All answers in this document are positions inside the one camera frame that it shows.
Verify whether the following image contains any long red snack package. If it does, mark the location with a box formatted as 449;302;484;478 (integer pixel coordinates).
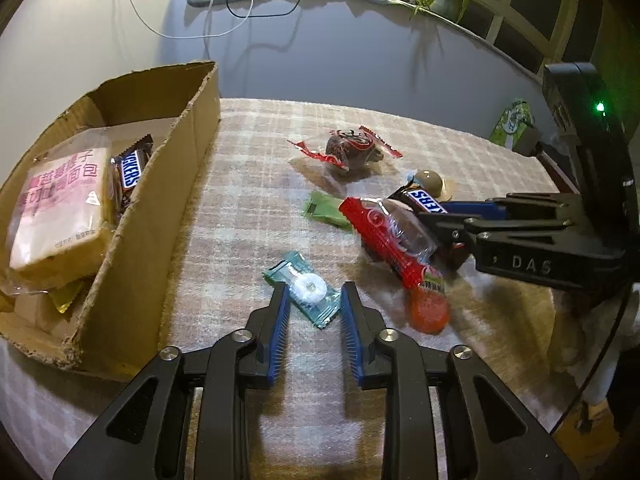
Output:
338;197;450;334

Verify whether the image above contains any snickers bar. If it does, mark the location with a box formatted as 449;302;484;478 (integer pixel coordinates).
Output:
388;183;448;214
111;134;153;220

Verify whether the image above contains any pink packaged bread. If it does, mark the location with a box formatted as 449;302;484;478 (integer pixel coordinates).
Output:
8;128;117;292

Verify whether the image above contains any red chocolate cake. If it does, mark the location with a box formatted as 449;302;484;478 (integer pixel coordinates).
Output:
288;126;404;174

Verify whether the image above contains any round chocolate ball candy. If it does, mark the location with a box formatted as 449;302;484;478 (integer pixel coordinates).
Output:
408;169;456;202

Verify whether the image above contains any green white tissue pack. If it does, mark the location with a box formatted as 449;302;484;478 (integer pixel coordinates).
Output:
488;99;534;150

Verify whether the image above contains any green candy wrapper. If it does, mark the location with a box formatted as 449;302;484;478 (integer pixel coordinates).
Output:
303;190;352;231

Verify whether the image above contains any plaid table cloth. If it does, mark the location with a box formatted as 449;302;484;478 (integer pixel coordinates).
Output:
0;96;601;480

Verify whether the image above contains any green mint candy packet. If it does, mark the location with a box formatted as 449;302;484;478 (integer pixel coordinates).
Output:
262;252;341;330

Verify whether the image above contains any white cable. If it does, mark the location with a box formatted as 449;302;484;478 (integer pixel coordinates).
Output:
113;0;254;40

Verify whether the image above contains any brown cardboard box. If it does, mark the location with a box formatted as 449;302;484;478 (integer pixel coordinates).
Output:
1;61;220;382

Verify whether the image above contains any Snickers bar in box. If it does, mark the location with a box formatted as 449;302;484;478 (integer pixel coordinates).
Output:
111;134;153;220

